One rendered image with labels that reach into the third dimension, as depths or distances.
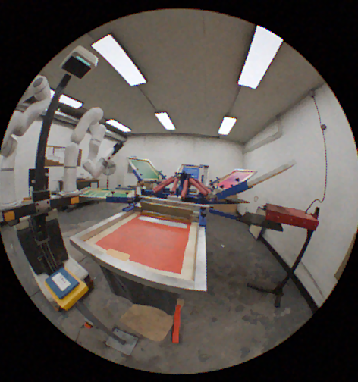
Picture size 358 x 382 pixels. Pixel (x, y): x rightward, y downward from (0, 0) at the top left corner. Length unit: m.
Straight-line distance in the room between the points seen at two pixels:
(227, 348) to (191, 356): 0.32
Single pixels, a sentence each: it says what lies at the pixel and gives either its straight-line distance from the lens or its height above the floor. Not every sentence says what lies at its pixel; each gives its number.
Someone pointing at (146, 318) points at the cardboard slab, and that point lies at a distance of 1.36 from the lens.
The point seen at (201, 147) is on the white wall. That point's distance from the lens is 5.10.
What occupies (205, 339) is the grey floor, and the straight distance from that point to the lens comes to 1.37.
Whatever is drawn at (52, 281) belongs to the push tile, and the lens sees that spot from 0.49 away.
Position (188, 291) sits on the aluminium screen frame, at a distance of 0.39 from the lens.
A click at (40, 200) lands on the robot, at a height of 1.13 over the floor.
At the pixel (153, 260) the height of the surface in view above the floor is 0.96.
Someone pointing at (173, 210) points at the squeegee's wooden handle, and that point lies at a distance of 0.86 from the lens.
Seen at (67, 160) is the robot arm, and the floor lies 1.34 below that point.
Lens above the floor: 1.30
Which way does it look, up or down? 8 degrees down
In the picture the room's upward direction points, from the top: 6 degrees clockwise
